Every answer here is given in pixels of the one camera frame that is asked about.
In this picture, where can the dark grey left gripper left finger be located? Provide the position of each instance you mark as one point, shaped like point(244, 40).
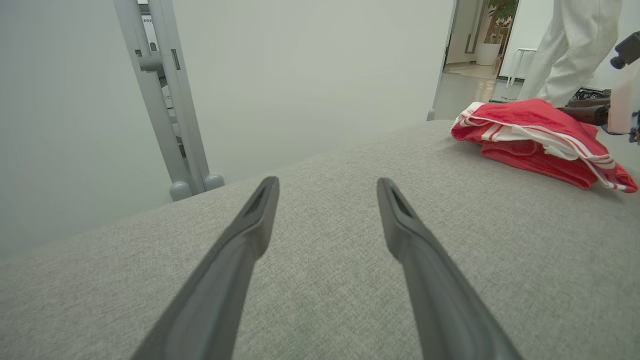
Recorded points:
point(215, 300)

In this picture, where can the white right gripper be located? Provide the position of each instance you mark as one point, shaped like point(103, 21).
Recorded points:
point(625, 105)

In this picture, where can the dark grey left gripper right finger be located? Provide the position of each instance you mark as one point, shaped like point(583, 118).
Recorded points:
point(445, 310)

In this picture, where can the red and white garment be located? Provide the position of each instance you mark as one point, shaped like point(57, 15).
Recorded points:
point(530, 130)

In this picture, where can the black patterned floor item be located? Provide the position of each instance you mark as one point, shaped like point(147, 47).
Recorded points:
point(592, 93)

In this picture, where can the person in white trousers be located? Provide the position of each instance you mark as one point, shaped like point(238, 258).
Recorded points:
point(570, 45)

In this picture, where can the white stool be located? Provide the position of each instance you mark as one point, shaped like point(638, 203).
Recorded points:
point(520, 62)

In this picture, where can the potted plant white pot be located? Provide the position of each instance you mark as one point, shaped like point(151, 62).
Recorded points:
point(492, 45)

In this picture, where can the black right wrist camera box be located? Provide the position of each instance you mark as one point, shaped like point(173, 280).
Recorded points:
point(627, 50)

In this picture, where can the grey metal frame post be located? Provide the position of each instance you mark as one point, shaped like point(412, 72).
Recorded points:
point(165, 125)

